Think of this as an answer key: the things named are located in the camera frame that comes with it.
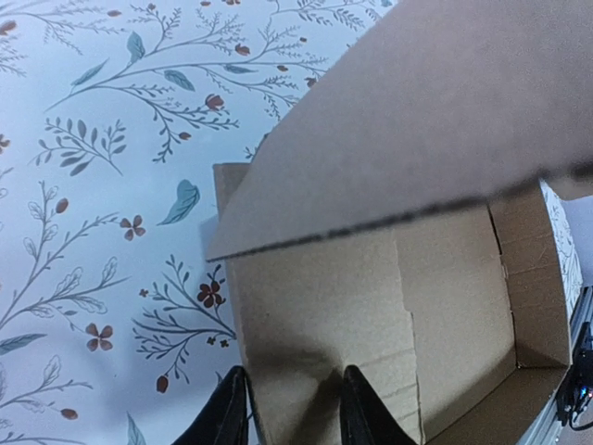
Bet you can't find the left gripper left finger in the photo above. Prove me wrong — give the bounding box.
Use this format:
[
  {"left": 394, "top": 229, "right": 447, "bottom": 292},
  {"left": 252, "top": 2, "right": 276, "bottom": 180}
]
[{"left": 172, "top": 365, "right": 249, "bottom": 445}]

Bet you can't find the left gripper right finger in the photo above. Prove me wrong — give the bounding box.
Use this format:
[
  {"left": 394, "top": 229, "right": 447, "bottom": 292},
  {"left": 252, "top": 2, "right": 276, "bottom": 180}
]
[{"left": 339, "top": 365, "right": 416, "bottom": 445}]

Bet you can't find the brown cardboard box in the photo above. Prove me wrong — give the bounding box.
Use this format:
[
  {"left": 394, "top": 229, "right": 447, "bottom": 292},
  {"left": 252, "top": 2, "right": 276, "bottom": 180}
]
[{"left": 208, "top": 1, "right": 592, "bottom": 444}]

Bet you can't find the floral patterned table mat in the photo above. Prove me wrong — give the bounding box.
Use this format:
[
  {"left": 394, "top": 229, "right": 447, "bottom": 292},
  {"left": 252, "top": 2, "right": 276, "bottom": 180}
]
[{"left": 1, "top": 1, "right": 592, "bottom": 444}]

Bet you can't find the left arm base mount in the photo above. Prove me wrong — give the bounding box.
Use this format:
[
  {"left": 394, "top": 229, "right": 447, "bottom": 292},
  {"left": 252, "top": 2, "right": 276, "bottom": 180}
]
[{"left": 556, "top": 322, "right": 592, "bottom": 432}]

